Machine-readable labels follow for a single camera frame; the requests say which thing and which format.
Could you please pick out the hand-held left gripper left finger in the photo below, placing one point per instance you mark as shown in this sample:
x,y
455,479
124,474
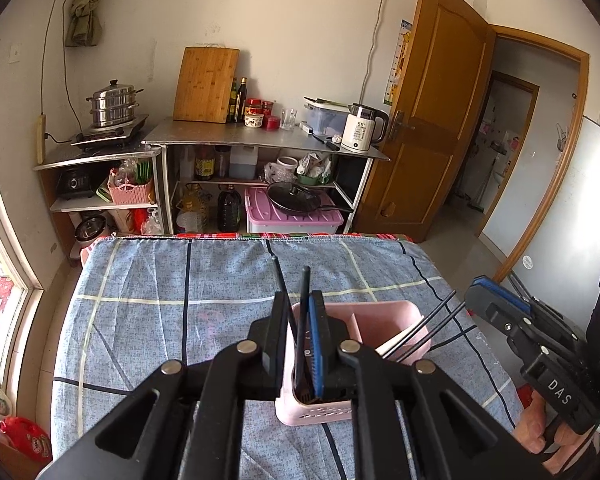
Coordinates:
x,y
275,360

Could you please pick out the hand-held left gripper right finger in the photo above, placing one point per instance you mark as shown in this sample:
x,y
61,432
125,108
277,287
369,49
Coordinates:
x,y
316,355

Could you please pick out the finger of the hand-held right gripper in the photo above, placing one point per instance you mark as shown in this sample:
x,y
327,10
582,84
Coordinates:
x,y
505,325
500,292

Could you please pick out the pink plastic utensil basket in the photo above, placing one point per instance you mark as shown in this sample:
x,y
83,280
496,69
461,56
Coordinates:
x,y
375,317

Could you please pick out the wooden chopstick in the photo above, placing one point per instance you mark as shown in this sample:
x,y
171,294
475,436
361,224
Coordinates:
x,y
397,336
405,344

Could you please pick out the person's right hand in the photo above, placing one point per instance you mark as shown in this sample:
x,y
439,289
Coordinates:
x,y
530,430

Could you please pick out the pink storage box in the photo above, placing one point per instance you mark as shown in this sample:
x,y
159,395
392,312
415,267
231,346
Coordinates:
x,y
260,217

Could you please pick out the blue plaid tablecloth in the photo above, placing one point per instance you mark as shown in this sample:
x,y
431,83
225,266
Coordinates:
x,y
155,280

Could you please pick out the large dark oil bottle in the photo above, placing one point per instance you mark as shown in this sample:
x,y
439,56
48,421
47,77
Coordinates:
x,y
228,210

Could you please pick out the black frying pan with lid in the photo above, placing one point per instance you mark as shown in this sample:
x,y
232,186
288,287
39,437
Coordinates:
x,y
292,197

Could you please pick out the large yellow oil bottle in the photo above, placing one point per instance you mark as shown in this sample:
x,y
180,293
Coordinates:
x,y
192,212

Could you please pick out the pile of plastic bags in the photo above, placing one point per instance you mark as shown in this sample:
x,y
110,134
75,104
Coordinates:
x,y
314,167

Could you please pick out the wooden door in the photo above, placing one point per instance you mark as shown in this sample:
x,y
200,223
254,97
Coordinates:
x,y
440,110

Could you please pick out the white ceramic jar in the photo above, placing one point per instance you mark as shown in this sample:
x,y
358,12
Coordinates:
x,y
286,165

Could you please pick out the white plastic jug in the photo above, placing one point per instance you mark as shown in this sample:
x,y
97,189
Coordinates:
x,y
242,162

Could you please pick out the dark glass jar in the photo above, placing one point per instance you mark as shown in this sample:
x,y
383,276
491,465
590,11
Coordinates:
x,y
222,162

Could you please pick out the soy sauce bottle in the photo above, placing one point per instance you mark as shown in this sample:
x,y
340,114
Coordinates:
x,y
204,165

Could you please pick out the white electric kettle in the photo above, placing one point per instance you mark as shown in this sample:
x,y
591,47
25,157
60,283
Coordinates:
x,y
360,132

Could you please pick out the black kitchen knife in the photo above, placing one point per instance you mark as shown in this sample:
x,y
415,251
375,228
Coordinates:
x,y
327,142

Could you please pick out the pink woven basket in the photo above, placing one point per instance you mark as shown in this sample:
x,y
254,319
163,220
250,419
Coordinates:
x,y
130,192

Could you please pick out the small red jar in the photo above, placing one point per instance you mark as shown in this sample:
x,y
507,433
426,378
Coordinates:
x,y
272,123

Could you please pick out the clear drinking glass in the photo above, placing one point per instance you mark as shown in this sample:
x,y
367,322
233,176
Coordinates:
x,y
289,120

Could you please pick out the water filter pitcher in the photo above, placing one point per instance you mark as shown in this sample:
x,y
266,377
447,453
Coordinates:
x,y
325,117

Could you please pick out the steel kitchen table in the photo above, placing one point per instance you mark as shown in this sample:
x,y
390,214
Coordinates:
x,y
205,132

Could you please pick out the white floral jar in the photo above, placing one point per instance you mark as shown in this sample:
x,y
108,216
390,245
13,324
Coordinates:
x,y
254,121

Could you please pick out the red tin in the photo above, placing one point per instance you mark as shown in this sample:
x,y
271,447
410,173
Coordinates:
x,y
267,108
253,106

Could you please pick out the slim sauce bottle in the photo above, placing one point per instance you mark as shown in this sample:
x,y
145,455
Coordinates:
x,y
232,105

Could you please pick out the red snack packet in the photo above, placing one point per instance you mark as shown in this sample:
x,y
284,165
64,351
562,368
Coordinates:
x,y
27,437

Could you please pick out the black blender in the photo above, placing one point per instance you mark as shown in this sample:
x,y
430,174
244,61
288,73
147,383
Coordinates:
x,y
72,185

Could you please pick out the black induction cooker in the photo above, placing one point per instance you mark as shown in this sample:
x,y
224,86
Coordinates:
x,y
105,139

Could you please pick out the bamboo cutting board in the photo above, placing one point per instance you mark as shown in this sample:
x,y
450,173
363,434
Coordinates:
x,y
205,85

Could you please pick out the steel side shelf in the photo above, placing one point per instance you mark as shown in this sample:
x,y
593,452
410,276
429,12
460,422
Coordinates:
x,y
55,158

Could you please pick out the steel steamer pot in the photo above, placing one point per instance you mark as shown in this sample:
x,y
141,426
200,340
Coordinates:
x,y
112,107

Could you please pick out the beige power strip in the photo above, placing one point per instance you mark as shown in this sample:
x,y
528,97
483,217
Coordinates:
x,y
41,140

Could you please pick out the hanging olive cloth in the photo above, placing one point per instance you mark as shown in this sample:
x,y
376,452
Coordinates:
x,y
85,10

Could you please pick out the wall calendar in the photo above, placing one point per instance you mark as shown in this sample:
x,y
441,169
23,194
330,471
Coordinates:
x,y
397,60

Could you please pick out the wooden door frame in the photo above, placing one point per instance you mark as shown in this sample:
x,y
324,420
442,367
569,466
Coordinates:
x,y
540,40

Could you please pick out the white window frame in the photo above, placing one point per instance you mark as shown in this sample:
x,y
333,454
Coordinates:
x,y
0,220

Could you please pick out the white wall switch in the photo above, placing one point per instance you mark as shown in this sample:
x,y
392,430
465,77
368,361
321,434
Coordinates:
x,y
14,54

